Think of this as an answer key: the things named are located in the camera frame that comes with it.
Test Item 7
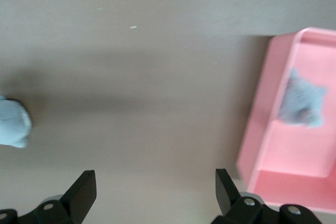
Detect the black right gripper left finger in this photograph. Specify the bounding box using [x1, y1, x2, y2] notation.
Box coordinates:
[35, 169, 97, 224]

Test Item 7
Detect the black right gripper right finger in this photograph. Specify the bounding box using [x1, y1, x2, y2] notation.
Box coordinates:
[212, 168, 265, 224]

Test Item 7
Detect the grey plush toy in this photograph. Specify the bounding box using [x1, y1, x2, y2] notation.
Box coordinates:
[277, 68, 328, 130]
[0, 94, 33, 149]

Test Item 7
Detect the pink plastic box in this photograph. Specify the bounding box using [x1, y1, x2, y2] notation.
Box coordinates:
[235, 26, 336, 213]

